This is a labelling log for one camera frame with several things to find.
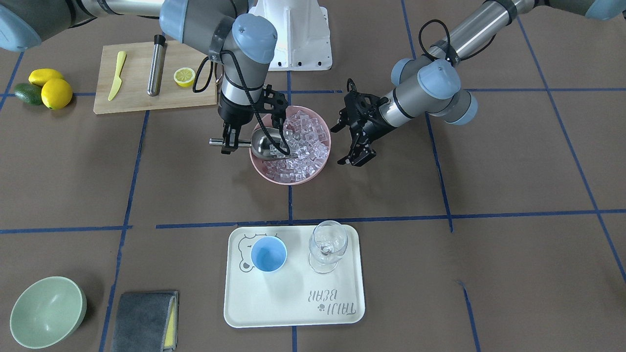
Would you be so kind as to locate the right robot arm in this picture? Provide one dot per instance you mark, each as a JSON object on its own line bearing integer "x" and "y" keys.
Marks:
{"x": 223, "y": 30}

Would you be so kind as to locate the grey yellow sponge cloth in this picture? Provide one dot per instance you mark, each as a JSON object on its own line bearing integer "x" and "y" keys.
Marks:
{"x": 146, "y": 322}

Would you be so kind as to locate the yellow plastic knife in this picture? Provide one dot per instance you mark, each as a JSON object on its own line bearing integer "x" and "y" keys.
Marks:
{"x": 117, "y": 80}

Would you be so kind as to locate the half lemon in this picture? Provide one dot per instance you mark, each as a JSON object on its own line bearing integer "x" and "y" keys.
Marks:
{"x": 184, "y": 77}

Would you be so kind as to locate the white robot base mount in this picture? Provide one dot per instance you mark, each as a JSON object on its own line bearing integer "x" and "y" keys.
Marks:
{"x": 304, "y": 37}

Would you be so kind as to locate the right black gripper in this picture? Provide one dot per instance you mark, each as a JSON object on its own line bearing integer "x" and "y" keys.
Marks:
{"x": 231, "y": 113}

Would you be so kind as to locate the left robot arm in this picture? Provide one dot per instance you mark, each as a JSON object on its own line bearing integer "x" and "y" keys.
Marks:
{"x": 430, "y": 84}

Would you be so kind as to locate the steel cylinder muddler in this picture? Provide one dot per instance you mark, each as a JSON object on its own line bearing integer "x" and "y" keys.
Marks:
{"x": 157, "y": 66}

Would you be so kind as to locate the wooden cutting board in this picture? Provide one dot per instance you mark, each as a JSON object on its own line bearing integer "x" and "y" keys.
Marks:
{"x": 132, "y": 95}

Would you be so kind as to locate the clear wine glass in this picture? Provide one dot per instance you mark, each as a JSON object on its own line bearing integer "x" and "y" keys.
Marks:
{"x": 327, "y": 246}

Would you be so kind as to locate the silver metal ice scoop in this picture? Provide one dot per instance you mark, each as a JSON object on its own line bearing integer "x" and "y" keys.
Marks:
{"x": 261, "y": 145}

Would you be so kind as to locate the blue plastic cup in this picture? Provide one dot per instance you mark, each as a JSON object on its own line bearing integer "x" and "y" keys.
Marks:
{"x": 269, "y": 254}

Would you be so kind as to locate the white bear tray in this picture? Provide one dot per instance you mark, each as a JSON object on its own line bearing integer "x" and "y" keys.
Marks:
{"x": 295, "y": 294}

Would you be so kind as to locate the green ceramic bowl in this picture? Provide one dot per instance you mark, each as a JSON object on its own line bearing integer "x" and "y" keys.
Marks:
{"x": 47, "y": 312}

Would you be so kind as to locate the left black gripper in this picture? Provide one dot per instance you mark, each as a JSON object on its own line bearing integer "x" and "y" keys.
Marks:
{"x": 375, "y": 125}

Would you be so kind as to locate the pink bowl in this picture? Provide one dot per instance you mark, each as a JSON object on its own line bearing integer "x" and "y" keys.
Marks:
{"x": 290, "y": 171}

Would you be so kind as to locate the whole yellow lemon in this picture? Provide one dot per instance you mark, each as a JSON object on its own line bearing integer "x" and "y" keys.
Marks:
{"x": 56, "y": 94}

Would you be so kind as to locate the pile of ice cubes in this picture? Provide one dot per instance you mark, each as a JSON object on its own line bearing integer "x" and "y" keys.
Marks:
{"x": 303, "y": 146}

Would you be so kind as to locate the green avocado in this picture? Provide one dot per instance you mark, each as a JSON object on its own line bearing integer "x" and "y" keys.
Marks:
{"x": 28, "y": 93}

